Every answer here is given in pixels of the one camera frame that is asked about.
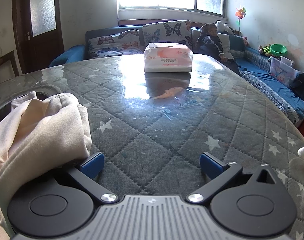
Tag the green plush toy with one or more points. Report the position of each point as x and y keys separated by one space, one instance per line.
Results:
x=265 y=50

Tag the beige cloth garment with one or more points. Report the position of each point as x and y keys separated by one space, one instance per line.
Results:
x=42 y=135

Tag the dark wooden glass door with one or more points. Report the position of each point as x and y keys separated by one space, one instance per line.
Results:
x=42 y=52

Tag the long butterfly print pillow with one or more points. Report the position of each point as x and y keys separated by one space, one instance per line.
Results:
x=112 y=42

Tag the white pink tissue pack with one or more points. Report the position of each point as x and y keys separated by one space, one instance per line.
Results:
x=167 y=57

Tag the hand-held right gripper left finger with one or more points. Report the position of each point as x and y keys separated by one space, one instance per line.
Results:
x=93 y=165

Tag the dark wooden desk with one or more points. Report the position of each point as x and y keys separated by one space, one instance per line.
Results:
x=4 y=65

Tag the round black induction cooktop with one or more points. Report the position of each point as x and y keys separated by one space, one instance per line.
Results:
x=43 y=95

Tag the colourful pinwheel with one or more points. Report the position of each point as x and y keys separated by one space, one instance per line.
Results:
x=240 y=12

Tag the black bag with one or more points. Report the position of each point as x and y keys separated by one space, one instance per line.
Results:
x=303 y=86

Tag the small clear plastic box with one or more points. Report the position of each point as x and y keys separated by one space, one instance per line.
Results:
x=286 y=61

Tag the green plastic bowl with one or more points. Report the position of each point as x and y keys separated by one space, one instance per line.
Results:
x=278 y=50

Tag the orange paper scrap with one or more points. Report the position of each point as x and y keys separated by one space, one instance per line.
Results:
x=169 y=93

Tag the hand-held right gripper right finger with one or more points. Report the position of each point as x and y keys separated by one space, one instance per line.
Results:
x=212 y=166

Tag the clear storage box cartoon print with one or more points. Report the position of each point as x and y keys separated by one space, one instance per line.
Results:
x=281 y=73

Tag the square butterfly print pillow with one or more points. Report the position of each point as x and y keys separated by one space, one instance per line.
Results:
x=167 y=30

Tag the pink plush toy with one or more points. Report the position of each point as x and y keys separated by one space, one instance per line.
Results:
x=245 y=41

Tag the blue sofa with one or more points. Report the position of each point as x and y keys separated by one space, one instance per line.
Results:
x=74 y=55

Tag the white plush toy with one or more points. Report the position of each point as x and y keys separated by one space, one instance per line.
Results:
x=220 y=25

